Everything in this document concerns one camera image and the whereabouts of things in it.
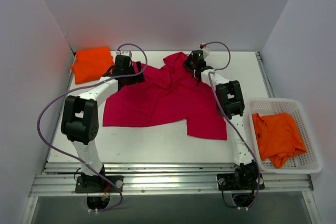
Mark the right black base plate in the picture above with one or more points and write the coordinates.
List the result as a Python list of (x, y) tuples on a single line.
[(230, 181)]

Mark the white plastic basket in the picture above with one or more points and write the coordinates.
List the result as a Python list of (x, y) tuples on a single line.
[(307, 163)]

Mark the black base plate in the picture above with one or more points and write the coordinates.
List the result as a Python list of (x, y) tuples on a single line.
[(230, 181), (86, 185)]

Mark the aluminium rail frame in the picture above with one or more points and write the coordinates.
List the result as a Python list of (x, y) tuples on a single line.
[(163, 159)]

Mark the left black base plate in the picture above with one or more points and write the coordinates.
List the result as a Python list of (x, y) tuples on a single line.
[(86, 185)]

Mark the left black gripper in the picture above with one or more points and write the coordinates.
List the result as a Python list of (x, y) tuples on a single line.
[(137, 71)]

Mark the crumpled orange t-shirt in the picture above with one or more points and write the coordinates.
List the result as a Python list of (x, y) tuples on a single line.
[(278, 138)]

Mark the folded orange t-shirt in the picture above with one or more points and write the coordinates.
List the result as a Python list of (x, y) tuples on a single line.
[(91, 64)]

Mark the crimson red t-shirt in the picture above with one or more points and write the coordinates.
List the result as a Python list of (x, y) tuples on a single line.
[(167, 95)]

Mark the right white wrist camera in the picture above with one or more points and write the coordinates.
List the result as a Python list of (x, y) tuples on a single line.
[(206, 51)]

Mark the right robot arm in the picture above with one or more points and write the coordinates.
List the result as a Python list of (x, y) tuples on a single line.
[(230, 103)]

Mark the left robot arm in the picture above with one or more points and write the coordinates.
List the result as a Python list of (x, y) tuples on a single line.
[(80, 119)]

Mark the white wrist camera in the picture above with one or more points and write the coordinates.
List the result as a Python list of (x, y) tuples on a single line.
[(127, 53), (206, 51)]

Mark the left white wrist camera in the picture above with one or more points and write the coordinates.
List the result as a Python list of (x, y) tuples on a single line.
[(127, 53)]

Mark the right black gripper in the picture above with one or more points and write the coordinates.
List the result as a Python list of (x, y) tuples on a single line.
[(189, 63)]

